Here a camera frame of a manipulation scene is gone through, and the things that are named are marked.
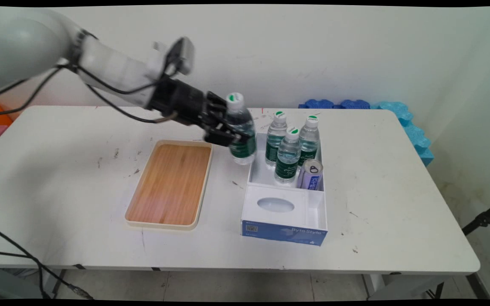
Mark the white table leg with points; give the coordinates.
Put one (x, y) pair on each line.
(372, 285)

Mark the light blue foam mat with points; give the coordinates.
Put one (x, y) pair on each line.
(413, 131)

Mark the wooden tray with cream rim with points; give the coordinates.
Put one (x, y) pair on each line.
(170, 182)

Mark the silver drink can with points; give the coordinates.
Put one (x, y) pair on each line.
(311, 176)

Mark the grey table leg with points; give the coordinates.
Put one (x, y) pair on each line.
(58, 281)

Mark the water bottle with green label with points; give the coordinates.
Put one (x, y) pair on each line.
(243, 123)
(288, 157)
(276, 142)
(309, 140)

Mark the black table leg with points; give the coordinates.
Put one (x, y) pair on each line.
(478, 286)

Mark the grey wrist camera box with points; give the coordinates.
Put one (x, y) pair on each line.
(182, 55)

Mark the white and blue cardboard box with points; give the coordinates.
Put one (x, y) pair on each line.
(281, 208)

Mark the black tripod stand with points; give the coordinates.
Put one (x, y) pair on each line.
(483, 220)

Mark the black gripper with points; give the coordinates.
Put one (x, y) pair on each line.
(181, 102)

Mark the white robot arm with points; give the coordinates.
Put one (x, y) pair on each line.
(28, 42)

